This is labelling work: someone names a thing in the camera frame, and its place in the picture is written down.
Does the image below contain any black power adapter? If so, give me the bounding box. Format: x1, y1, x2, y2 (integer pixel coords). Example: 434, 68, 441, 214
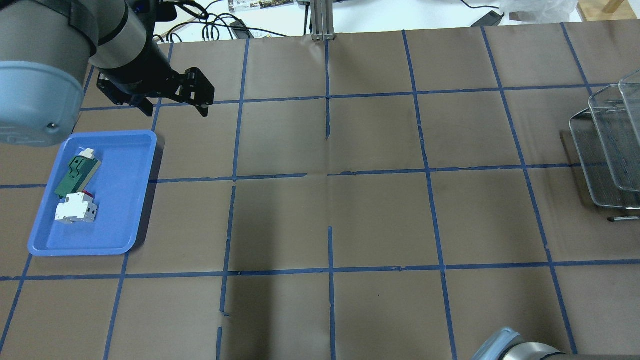
471, 10, 505, 28

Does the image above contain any crumpled plastic bag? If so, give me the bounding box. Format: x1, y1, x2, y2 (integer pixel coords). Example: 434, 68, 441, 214
499, 0, 579, 24

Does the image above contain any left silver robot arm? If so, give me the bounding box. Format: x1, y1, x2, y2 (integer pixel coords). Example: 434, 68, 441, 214
0, 0, 215, 147

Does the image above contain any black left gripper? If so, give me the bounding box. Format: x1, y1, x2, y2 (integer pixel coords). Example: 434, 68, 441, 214
96, 47, 216, 117

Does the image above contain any blue plastic tray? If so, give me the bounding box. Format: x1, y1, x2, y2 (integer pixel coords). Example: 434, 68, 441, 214
27, 130, 159, 256

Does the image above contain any wooden board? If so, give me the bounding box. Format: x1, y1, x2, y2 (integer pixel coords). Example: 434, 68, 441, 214
577, 0, 639, 22

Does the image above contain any wire mesh basket shelf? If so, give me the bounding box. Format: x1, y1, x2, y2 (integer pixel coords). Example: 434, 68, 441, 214
569, 70, 640, 223

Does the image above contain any green circuit board module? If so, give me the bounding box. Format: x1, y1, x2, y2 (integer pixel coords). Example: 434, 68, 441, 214
54, 148, 102, 199

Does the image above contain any white circuit breaker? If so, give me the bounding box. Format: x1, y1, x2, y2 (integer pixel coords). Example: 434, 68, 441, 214
54, 192, 98, 224

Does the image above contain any aluminium frame post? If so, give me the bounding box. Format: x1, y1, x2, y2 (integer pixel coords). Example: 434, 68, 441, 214
309, 0, 336, 42

